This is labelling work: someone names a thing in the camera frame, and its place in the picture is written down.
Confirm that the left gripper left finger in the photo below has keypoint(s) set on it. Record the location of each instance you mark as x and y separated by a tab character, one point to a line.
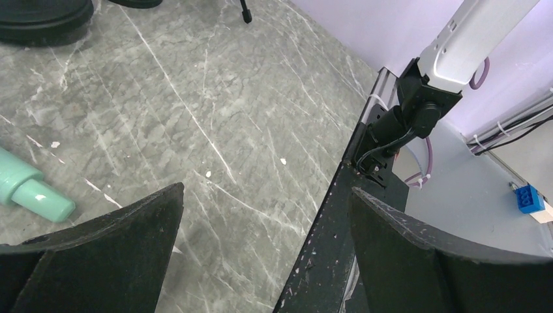
116	262

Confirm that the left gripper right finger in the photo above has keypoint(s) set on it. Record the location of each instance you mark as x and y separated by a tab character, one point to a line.
409	266

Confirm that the green microphone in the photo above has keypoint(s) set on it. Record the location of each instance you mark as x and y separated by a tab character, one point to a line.
22	184

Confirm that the black round-base mic stand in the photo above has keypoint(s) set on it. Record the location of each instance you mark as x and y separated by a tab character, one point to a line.
28	21
138	4

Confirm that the black tripod shock-mount stand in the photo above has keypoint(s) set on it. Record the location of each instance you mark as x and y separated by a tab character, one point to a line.
246	13

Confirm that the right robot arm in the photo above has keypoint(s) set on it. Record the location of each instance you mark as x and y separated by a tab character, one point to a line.
432	83

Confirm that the blue toy brick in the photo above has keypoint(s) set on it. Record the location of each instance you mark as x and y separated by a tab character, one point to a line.
529	200

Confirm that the black base frame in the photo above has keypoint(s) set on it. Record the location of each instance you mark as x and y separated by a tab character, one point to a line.
325	276

